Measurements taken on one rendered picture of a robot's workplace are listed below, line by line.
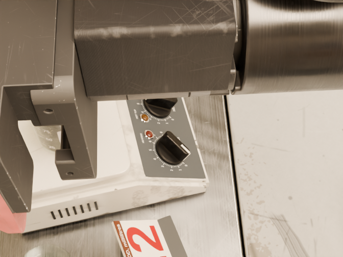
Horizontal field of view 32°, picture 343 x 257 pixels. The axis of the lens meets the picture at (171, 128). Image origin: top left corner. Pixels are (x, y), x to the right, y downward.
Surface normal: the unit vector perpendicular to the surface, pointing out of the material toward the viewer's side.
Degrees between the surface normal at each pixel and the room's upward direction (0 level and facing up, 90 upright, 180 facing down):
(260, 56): 68
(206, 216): 0
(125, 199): 90
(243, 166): 0
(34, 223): 90
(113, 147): 0
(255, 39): 56
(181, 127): 30
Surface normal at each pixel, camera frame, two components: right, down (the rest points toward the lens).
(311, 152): 0.01, -0.50
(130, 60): 0.06, 0.87
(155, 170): 0.50, -0.53
